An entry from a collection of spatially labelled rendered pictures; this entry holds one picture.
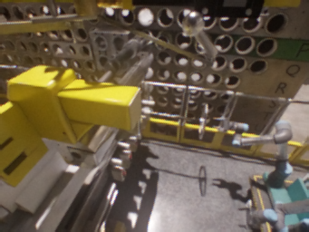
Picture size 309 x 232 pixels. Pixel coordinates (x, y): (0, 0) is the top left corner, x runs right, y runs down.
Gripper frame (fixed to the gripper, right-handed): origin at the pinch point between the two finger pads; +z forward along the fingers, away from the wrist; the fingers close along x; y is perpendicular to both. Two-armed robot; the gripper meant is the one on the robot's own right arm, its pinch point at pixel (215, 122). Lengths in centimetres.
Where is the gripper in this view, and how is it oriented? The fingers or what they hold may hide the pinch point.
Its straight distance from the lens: 180.9
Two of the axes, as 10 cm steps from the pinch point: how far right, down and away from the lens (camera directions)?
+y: 1.4, 2.4, 9.6
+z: -9.7, -1.5, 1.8
